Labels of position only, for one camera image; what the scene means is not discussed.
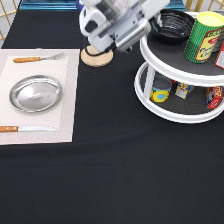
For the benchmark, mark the red raisins box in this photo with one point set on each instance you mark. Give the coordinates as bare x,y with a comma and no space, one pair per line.
220,58

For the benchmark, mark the beige woven placemat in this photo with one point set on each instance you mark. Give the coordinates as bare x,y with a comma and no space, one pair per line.
60,116

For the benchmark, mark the yellow blue small can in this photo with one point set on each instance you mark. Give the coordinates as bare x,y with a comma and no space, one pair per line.
160,89

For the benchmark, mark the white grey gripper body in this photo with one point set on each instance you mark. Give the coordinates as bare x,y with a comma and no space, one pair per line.
117,24

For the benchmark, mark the white two-tier lazy Susan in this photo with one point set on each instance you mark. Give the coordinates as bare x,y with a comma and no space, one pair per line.
168,60

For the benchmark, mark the bamboo lattice screen left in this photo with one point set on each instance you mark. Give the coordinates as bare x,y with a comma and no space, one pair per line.
8,9

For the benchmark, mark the black tablecloth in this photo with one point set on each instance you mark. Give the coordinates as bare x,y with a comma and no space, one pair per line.
125,165

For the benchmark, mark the red butter box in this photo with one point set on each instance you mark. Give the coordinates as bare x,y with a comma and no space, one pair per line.
213,96

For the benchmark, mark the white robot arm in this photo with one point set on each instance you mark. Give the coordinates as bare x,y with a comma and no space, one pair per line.
117,24

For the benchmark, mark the blue white small box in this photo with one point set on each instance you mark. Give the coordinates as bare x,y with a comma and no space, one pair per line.
183,90

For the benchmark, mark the black ribbed bowl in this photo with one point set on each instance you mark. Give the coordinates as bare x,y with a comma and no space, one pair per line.
171,26

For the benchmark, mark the green yellow cylindrical can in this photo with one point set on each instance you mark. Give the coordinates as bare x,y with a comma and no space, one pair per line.
204,35

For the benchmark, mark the wooden handled knife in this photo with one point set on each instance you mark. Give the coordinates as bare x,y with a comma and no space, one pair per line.
4,129

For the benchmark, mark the round silver metal plate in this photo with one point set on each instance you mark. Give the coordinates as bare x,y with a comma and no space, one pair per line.
35,93

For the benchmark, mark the wooden handled fork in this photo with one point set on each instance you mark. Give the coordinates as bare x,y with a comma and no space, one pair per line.
33,59

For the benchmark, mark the round wooden coaster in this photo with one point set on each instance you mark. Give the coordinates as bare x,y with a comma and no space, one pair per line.
89,56

